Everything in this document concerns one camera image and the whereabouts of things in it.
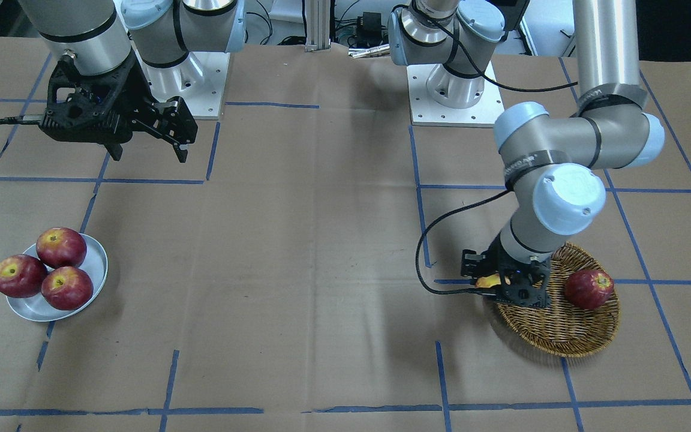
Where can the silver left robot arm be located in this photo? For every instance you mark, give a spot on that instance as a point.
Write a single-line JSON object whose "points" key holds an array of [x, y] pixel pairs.
{"points": [[549, 163]]}

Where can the red apple on plate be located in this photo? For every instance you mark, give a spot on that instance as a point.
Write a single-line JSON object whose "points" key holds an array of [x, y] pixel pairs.
{"points": [[21, 276], [67, 288]]}

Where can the red apple in basket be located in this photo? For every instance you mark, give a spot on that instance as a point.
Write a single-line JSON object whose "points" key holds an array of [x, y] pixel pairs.
{"points": [[588, 288]]}

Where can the aluminium frame post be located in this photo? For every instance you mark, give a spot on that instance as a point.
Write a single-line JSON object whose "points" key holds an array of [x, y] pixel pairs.
{"points": [[318, 18]]}

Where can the red apple on plate front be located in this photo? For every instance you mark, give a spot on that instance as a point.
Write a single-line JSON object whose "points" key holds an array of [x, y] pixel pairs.
{"points": [[67, 288]]}

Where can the black power adapter box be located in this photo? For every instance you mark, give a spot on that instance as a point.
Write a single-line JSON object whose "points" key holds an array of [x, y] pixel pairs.
{"points": [[370, 24]]}

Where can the red apple with yellow top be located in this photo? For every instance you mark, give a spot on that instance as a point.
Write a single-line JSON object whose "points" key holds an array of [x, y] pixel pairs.
{"points": [[61, 247]]}

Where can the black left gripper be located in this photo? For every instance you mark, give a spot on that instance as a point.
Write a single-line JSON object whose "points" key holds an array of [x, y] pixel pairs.
{"points": [[492, 262]]}

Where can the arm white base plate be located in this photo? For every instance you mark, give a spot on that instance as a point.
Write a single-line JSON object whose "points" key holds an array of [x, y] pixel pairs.
{"points": [[200, 80], [438, 98]]}

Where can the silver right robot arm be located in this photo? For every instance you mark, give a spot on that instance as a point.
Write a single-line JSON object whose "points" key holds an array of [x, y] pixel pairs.
{"points": [[161, 33]]}

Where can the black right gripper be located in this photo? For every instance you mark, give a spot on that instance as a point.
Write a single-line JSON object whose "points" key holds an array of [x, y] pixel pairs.
{"points": [[139, 96]]}

